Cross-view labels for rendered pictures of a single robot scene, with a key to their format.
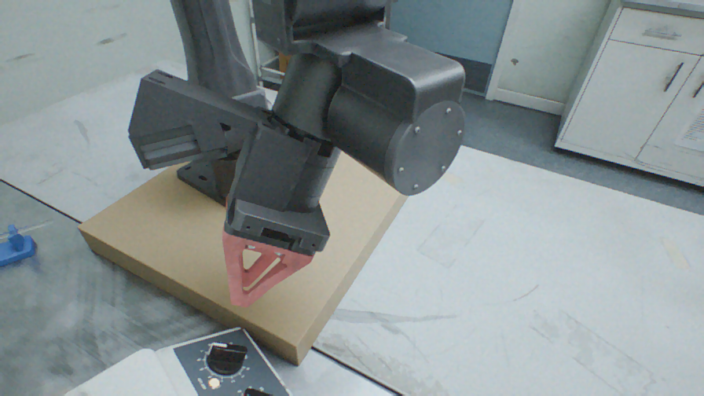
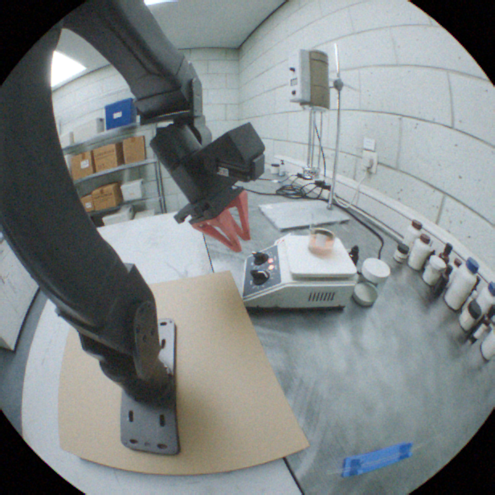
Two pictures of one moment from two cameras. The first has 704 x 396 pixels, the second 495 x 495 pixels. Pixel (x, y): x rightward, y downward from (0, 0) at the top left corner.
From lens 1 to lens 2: 48 cm
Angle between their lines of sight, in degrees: 95
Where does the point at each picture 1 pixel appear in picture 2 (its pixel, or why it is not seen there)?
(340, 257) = (168, 286)
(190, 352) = (274, 281)
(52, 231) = (324, 481)
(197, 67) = (100, 240)
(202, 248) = (225, 351)
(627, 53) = not seen: outside the picture
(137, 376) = (300, 264)
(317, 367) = not seen: hidden behind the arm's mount
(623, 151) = (17, 320)
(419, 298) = (163, 273)
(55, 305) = (337, 400)
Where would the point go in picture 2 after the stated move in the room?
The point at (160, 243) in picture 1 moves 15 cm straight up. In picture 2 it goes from (249, 380) to (251, 297)
